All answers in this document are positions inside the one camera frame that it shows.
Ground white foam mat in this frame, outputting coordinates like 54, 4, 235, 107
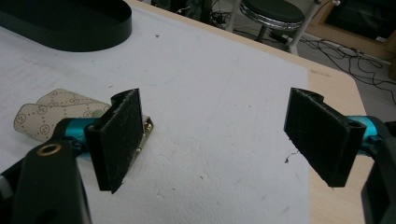
0, 3, 312, 224

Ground beige patterned wallet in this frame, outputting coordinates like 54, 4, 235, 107
13, 88, 154, 169

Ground black oval tray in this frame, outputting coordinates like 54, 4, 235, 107
0, 0, 133, 53

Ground white metal stand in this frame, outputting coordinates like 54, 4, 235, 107
287, 0, 341, 56

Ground black cables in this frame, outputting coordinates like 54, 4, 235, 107
298, 34, 396, 105

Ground wooden cabinet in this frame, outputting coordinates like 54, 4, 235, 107
306, 0, 396, 62

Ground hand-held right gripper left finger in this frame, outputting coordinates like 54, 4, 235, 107
59, 88, 146, 194

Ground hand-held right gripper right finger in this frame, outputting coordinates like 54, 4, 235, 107
283, 87, 379, 189

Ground round black stool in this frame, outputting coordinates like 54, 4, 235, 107
239, 0, 305, 43

